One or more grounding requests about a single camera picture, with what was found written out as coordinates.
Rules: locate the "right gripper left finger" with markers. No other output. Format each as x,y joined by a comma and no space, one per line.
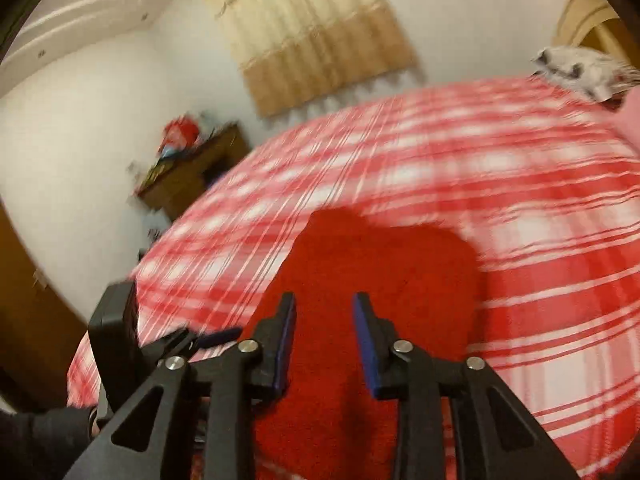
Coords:
153,435

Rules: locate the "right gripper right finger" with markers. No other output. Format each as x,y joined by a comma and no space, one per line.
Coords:
495,436

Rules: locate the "red knitted sweater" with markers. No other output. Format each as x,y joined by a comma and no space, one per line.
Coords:
345,273

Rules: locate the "brown wooden door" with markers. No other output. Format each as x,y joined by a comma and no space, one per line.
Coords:
39,333

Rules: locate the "brown wooden desk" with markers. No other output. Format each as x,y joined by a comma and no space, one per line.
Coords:
175,184

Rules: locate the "red gift bag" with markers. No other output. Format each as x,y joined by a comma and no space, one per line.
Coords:
179,135

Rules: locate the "red white plaid bedsheet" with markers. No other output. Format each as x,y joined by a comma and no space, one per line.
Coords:
533,176

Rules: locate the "black white patterned pillow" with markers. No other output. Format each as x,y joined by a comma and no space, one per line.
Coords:
594,74

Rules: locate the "beige patterned curtain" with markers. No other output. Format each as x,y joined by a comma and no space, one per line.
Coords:
291,52

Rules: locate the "cream wooden headboard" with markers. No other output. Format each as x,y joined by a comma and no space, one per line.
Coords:
594,24

